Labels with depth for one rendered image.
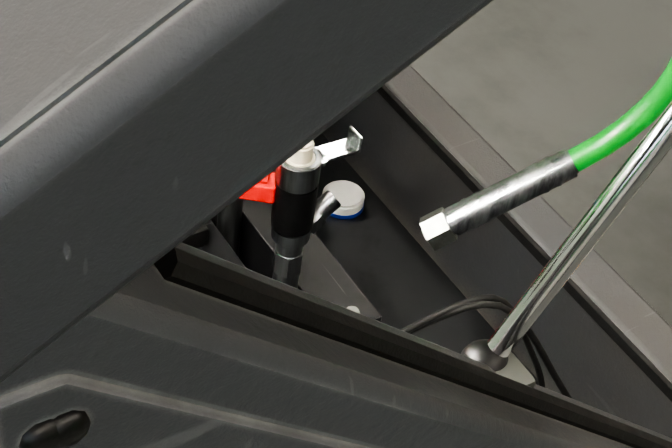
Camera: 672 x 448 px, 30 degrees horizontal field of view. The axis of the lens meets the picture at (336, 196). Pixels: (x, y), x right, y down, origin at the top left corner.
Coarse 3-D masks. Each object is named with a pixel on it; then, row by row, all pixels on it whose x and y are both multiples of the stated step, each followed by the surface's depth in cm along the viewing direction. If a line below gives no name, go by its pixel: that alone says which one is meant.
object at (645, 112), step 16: (656, 96) 69; (640, 112) 70; (656, 112) 69; (608, 128) 71; (624, 128) 70; (640, 128) 70; (592, 144) 71; (608, 144) 70; (624, 144) 71; (576, 160) 71; (592, 160) 71
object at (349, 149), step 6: (324, 144) 80; (330, 144) 80; (336, 144) 80; (342, 144) 80; (348, 144) 80; (318, 150) 79; (324, 150) 79; (330, 150) 79; (336, 150) 80; (342, 150) 80; (348, 150) 80; (354, 150) 80; (360, 150) 80; (324, 156) 79; (330, 156) 79; (336, 156) 79; (342, 156) 79; (324, 162) 78
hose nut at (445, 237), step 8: (440, 208) 74; (424, 216) 74; (432, 216) 73; (440, 216) 73; (424, 224) 73; (432, 224) 73; (440, 224) 73; (424, 232) 73; (432, 232) 73; (440, 232) 73; (448, 232) 73; (432, 240) 73; (440, 240) 73; (448, 240) 73
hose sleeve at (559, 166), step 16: (544, 160) 72; (560, 160) 71; (512, 176) 72; (528, 176) 72; (544, 176) 71; (560, 176) 71; (576, 176) 72; (480, 192) 73; (496, 192) 72; (512, 192) 72; (528, 192) 72; (544, 192) 72; (448, 208) 73; (464, 208) 72; (480, 208) 72; (496, 208) 72; (512, 208) 72; (448, 224) 73; (464, 224) 73; (480, 224) 73
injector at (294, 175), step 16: (320, 160) 78; (288, 176) 78; (304, 176) 78; (288, 192) 78; (304, 192) 78; (272, 208) 81; (288, 208) 79; (304, 208) 80; (320, 208) 82; (336, 208) 82; (272, 224) 81; (288, 224) 80; (304, 224) 81; (320, 224) 83; (288, 240) 81; (304, 240) 82; (288, 256) 83; (288, 272) 84
